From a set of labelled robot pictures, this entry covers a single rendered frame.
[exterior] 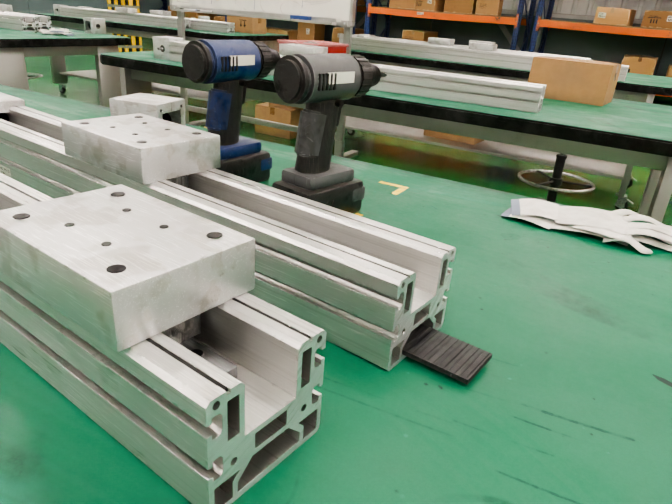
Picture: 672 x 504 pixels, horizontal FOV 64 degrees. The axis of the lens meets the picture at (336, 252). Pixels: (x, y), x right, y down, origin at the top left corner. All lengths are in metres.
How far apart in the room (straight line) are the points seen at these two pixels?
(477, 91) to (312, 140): 1.33
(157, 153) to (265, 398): 0.35
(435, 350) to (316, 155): 0.35
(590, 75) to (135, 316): 2.19
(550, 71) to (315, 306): 2.03
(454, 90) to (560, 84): 0.53
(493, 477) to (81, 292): 0.28
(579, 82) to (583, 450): 2.05
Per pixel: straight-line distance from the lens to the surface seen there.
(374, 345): 0.46
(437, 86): 2.05
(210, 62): 0.82
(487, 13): 10.26
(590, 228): 0.85
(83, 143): 0.71
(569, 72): 2.41
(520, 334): 0.56
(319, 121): 0.73
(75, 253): 0.37
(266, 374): 0.37
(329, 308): 0.49
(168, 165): 0.64
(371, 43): 4.17
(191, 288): 0.35
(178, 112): 1.10
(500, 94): 1.99
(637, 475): 0.45
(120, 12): 5.87
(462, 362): 0.48
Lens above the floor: 1.05
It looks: 24 degrees down
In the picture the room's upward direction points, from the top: 5 degrees clockwise
